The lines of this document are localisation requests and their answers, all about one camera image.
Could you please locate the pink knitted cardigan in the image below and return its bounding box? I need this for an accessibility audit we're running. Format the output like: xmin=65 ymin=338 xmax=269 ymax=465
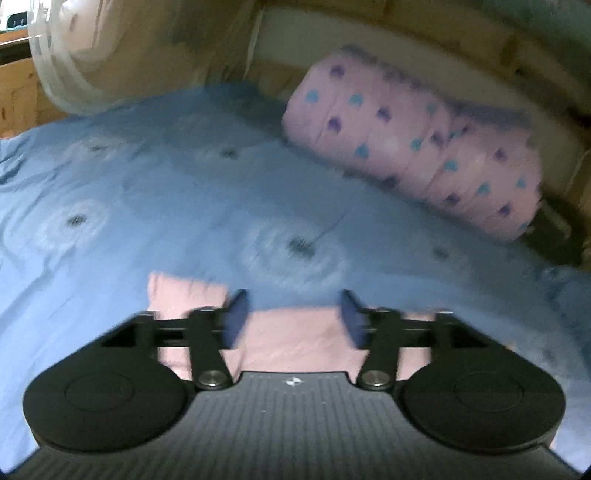
xmin=146 ymin=271 xmax=435 ymax=381

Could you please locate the pink heart-print rolled quilt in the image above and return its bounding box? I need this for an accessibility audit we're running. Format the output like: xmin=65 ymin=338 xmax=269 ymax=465
xmin=283 ymin=45 xmax=542 ymax=241

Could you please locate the white mosquito net curtain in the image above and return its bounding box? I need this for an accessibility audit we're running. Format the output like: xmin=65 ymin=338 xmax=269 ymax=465
xmin=28 ymin=1 xmax=260 ymax=116

